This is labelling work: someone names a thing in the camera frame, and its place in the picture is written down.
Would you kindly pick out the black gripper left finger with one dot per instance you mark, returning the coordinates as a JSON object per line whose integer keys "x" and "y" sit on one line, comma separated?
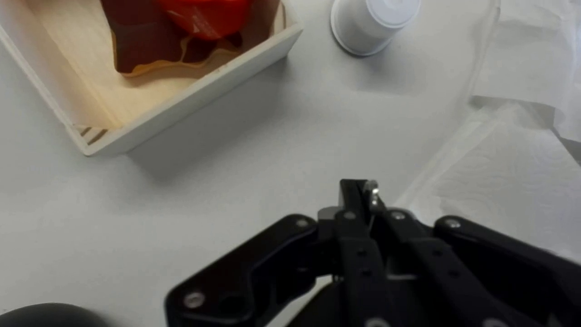
{"x": 255, "y": 273}

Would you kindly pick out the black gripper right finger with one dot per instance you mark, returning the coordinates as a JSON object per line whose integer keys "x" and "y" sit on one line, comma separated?
{"x": 473, "y": 273}

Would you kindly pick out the crumpled white paper towel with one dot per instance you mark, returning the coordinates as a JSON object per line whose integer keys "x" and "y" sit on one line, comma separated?
{"x": 520, "y": 175}

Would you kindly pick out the black tumbler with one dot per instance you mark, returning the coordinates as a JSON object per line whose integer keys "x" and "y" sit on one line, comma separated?
{"x": 52, "y": 316}

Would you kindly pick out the pale wooden box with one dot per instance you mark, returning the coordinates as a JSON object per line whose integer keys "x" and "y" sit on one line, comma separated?
{"x": 121, "y": 102}

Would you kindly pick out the dark brown piece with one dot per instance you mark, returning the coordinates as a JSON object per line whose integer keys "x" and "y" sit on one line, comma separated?
{"x": 139, "y": 42}

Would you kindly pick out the red plastic cup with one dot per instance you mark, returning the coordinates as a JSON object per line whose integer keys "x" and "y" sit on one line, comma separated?
{"x": 206, "y": 18}

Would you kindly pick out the small white plastic cup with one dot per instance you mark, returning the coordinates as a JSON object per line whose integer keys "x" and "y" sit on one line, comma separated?
{"x": 370, "y": 27}

